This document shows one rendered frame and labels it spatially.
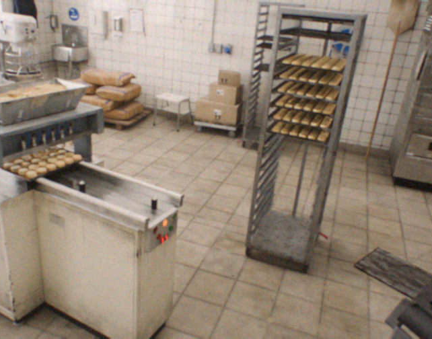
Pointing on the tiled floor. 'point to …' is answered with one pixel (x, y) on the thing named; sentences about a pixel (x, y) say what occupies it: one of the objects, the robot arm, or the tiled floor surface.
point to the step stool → (174, 106)
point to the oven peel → (395, 14)
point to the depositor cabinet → (17, 249)
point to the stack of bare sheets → (394, 272)
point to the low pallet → (128, 120)
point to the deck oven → (422, 115)
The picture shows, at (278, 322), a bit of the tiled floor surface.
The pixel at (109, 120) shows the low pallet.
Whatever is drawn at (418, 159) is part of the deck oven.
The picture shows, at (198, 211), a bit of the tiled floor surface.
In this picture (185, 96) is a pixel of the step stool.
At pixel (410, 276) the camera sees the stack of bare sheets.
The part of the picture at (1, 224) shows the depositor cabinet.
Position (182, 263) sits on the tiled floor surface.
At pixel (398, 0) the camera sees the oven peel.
